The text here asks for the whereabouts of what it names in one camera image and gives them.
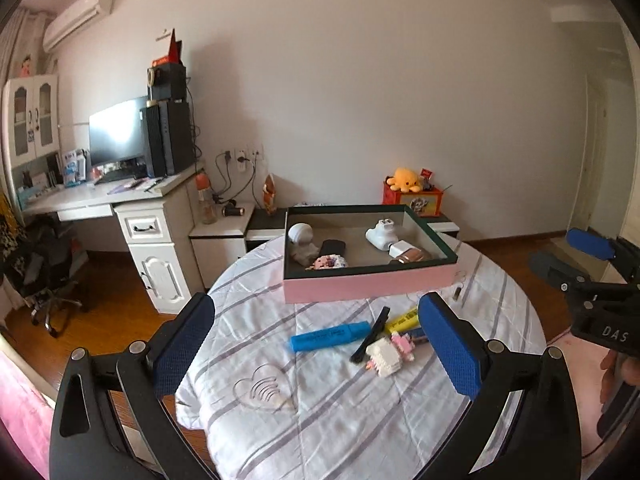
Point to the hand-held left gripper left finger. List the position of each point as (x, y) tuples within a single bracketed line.
[(182, 345)]

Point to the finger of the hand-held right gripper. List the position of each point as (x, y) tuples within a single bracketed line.
[(555, 267), (592, 242)]

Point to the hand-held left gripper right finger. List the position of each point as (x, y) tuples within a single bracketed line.
[(450, 350)]

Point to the pink and white block toy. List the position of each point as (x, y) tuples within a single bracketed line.
[(402, 345)]

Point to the yellow highlighter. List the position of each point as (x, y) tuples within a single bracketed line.
[(405, 319)]

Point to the black pen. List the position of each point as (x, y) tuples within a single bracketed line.
[(154, 184), (370, 337)]

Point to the rose gold case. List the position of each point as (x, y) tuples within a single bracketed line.
[(412, 257)]

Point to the pink box with dark rim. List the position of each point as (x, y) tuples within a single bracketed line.
[(370, 282)]

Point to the blue highlighter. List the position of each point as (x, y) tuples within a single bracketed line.
[(325, 337)]

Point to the white toy camera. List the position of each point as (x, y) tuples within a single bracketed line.
[(381, 234)]

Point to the black remote control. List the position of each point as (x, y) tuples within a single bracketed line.
[(332, 247)]

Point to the white round toy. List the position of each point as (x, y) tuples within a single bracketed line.
[(300, 235)]

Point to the person's right hand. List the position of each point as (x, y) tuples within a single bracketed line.
[(609, 377)]

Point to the white door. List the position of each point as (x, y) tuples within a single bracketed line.
[(597, 160)]

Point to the white nightstand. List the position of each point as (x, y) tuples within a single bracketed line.
[(215, 255)]

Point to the white wardrobe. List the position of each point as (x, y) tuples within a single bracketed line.
[(625, 110)]

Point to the white grey striped quilt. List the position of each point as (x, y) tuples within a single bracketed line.
[(325, 410)]

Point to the bottle with red cap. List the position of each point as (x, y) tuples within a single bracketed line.
[(206, 205)]

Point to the black hair dryer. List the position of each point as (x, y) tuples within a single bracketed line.
[(232, 209)]

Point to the red toy box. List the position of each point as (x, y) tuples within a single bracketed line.
[(425, 202)]

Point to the black and white low table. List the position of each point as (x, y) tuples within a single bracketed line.
[(265, 222)]

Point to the black office chair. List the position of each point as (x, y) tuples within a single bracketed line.
[(50, 260)]

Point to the small red toy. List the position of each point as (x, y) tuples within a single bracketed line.
[(426, 175)]

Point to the purple book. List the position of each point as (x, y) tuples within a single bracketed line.
[(127, 186)]

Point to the pink blanket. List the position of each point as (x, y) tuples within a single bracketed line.
[(20, 400)]

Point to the orange white figurine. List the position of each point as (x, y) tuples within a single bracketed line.
[(270, 195)]

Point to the yellow octopus plush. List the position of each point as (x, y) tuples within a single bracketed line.
[(404, 180)]

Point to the white desk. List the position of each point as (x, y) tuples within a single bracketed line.
[(75, 200)]

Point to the black keyboard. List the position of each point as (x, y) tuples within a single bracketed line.
[(120, 175)]

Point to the grey yellow jacket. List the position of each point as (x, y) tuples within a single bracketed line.
[(7, 240)]

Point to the blue box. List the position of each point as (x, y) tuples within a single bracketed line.
[(75, 167)]

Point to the black computer tower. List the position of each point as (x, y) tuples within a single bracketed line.
[(175, 135)]

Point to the black computer monitor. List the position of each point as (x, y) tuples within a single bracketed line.
[(117, 132)]

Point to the black speaker box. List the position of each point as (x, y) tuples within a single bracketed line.
[(170, 82)]

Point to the red and black card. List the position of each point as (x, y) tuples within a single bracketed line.
[(175, 50)]

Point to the white hutch cabinet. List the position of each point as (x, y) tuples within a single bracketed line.
[(31, 80)]

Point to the pink doll figure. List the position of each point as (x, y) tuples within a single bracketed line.
[(27, 66)]

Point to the beige curtain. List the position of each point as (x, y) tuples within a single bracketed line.
[(10, 60)]

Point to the white air conditioner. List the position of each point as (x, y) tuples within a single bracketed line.
[(80, 17)]

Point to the white wall outlet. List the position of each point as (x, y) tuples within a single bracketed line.
[(245, 152)]

